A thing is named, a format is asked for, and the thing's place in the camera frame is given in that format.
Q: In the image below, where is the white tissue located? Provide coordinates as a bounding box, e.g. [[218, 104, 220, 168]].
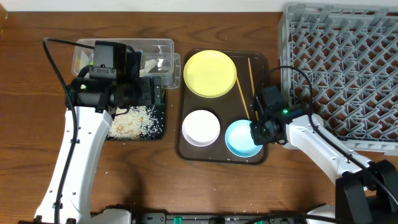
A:
[[139, 59, 157, 75]]

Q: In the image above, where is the light blue bowl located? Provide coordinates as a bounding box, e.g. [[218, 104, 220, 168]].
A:
[[224, 119, 262, 158]]

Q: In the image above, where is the white pink bowl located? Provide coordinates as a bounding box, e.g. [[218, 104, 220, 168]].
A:
[[182, 110, 221, 147]]

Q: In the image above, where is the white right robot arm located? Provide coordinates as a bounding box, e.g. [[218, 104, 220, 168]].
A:
[[251, 103, 397, 223]]

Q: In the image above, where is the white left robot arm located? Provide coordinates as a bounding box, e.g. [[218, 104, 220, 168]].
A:
[[34, 77, 163, 223]]

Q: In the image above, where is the black food waste tray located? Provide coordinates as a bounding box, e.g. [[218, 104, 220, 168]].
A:
[[105, 86, 167, 141]]

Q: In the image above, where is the grey dishwasher rack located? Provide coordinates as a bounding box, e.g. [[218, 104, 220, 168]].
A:
[[278, 3, 397, 156]]

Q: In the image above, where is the pile of rice and peanuts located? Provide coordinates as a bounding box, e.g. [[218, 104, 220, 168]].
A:
[[107, 105, 165, 139]]

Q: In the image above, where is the dark brown serving tray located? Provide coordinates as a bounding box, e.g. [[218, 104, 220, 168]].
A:
[[175, 50, 269, 165]]

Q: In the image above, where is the wooden chopstick left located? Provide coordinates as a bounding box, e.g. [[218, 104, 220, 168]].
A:
[[236, 76, 250, 120]]

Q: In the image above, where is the wooden chopstick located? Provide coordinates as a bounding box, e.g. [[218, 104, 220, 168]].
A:
[[248, 58, 259, 121], [236, 76, 250, 120]]

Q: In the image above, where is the yellow plate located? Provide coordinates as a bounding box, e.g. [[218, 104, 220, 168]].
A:
[[183, 50, 237, 98]]

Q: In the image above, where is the wooden chopstick right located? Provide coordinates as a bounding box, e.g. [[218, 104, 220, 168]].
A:
[[248, 58, 259, 121]]

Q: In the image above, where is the black rail at table edge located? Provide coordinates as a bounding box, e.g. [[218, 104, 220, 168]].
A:
[[141, 211, 312, 224]]

